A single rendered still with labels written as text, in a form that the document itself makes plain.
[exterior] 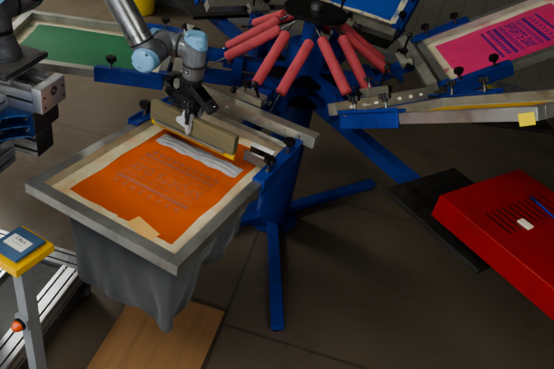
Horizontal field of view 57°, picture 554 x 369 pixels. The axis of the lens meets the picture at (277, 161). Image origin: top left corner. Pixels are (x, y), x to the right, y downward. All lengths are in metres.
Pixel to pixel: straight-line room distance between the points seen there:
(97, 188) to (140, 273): 0.32
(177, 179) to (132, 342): 0.95
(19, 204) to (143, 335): 1.16
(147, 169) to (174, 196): 0.17
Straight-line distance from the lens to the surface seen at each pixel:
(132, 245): 1.54
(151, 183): 1.79
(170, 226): 1.63
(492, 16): 3.08
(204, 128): 1.78
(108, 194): 1.75
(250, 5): 2.94
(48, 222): 3.09
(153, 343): 2.50
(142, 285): 1.83
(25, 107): 1.86
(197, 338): 2.52
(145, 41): 1.59
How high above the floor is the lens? 2.07
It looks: 34 degrees down
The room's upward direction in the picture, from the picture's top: 12 degrees clockwise
